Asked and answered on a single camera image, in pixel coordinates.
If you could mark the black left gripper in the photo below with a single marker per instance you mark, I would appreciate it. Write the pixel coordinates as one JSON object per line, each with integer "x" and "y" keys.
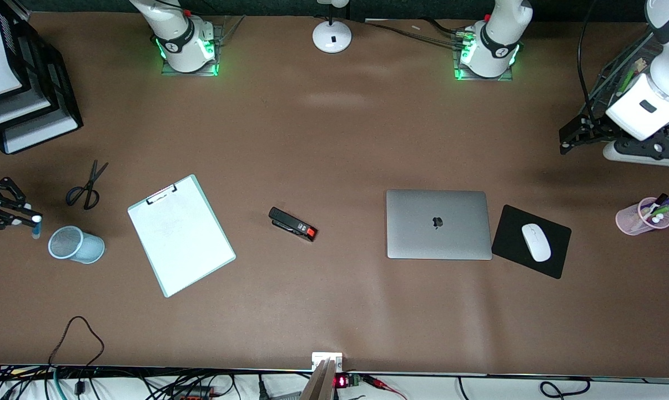
{"x": 594, "y": 125}

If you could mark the blue marker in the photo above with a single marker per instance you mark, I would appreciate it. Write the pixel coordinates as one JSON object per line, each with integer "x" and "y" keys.
{"x": 36, "y": 229}

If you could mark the silver laptop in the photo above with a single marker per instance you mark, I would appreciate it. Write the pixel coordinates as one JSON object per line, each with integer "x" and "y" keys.
{"x": 423, "y": 239}

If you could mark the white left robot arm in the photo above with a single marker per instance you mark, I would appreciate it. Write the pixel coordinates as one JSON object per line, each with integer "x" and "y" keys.
{"x": 498, "y": 33}

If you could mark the green marker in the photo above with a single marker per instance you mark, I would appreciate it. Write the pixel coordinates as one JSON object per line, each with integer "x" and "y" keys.
{"x": 628, "y": 80}

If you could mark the black marker pen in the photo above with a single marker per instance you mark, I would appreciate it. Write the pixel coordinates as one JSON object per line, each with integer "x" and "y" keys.
{"x": 660, "y": 199}

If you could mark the tan wooden clip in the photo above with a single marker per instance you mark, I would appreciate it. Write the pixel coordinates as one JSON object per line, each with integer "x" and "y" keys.
{"x": 640, "y": 65}

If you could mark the blue mesh pen cup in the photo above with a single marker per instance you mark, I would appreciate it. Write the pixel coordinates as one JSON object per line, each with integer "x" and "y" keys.
{"x": 90, "y": 250}

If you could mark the pink mesh pen cup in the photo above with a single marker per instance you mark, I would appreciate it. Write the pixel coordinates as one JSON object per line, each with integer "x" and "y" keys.
{"x": 625, "y": 222}

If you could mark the grey paper stack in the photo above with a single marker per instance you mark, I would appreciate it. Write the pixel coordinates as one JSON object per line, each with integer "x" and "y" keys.
{"x": 18, "y": 111}

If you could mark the black stacked letter tray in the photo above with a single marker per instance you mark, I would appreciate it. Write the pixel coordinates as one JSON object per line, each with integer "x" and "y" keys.
{"x": 62, "y": 105}

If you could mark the white computer mouse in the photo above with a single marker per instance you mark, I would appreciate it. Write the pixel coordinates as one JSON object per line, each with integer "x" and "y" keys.
{"x": 536, "y": 243}

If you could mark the black mouse pad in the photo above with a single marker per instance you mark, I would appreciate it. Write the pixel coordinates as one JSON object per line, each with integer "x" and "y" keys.
{"x": 512, "y": 244}

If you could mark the pale teal clipboard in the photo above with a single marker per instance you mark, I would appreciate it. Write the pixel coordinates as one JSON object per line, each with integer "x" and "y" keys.
{"x": 168, "y": 293}

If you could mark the white paper sheet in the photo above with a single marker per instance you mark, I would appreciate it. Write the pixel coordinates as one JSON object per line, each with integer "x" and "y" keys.
{"x": 190, "y": 255}

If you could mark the red power strip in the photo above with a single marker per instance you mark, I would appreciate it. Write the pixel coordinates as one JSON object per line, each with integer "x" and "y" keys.
{"x": 192, "y": 394}

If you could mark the black stapler with red tip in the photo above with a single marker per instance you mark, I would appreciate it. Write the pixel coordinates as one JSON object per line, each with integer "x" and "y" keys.
{"x": 290, "y": 223}

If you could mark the white round-base stand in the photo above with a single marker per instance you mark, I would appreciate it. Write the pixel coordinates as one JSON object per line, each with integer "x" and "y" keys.
{"x": 323, "y": 36}

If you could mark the circuit board red display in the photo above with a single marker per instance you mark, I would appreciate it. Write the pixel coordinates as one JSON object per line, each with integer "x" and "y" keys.
{"x": 341, "y": 381}

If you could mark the white bracket block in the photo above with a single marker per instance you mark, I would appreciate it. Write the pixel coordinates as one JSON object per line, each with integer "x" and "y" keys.
{"x": 318, "y": 356}

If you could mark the grey metal post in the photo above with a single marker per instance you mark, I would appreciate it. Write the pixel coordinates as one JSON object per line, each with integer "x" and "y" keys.
{"x": 320, "y": 383}

